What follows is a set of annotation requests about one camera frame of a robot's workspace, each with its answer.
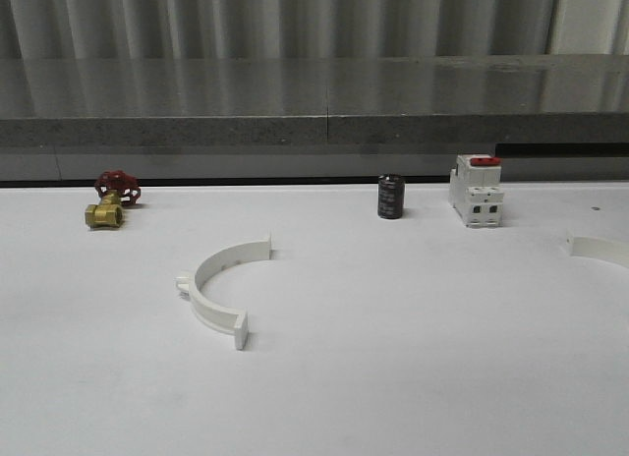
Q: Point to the white half pipe clamp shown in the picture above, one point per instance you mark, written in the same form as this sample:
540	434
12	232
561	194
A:
607	250
220	318

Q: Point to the black cylindrical capacitor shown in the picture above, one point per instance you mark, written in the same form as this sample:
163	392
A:
391	192

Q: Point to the white circuit breaker red switch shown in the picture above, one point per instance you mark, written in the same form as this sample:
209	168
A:
474	190

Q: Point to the brass valve red handwheel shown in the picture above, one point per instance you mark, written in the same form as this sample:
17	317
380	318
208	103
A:
116	190

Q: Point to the grey stone counter ledge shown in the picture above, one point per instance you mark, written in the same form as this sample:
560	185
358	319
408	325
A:
429	105

